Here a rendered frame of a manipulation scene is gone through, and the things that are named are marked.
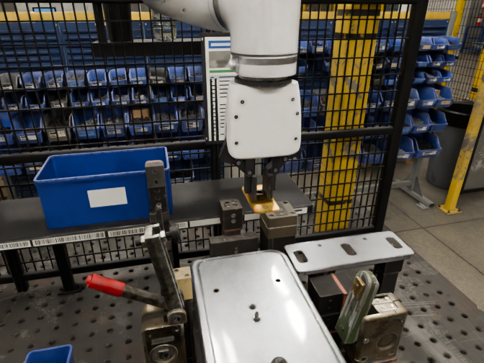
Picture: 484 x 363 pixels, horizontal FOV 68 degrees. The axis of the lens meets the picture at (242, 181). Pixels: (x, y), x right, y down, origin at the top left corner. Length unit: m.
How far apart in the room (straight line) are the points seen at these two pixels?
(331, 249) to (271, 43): 0.56
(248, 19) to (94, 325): 0.95
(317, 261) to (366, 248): 0.13
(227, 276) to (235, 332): 0.15
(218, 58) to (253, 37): 0.59
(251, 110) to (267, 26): 0.10
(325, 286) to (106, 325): 0.64
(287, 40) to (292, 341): 0.48
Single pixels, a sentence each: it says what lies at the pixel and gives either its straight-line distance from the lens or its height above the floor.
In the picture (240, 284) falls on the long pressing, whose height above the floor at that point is 1.00.
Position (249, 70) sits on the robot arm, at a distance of 0.45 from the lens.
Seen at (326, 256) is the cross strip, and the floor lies 1.00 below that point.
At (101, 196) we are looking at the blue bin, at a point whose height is 1.10.
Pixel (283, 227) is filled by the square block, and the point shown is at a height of 1.03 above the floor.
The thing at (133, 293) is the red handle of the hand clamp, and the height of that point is 1.11.
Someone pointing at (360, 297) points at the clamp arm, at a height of 1.08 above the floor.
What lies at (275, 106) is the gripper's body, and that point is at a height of 1.39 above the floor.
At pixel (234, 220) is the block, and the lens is 0.88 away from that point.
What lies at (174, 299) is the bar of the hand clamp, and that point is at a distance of 0.61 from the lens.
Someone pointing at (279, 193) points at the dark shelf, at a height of 1.03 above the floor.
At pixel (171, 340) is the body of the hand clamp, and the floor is 1.02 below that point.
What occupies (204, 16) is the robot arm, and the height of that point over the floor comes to 1.50.
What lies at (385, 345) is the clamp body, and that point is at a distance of 0.75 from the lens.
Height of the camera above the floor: 1.51
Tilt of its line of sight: 26 degrees down
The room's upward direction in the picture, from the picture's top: straight up
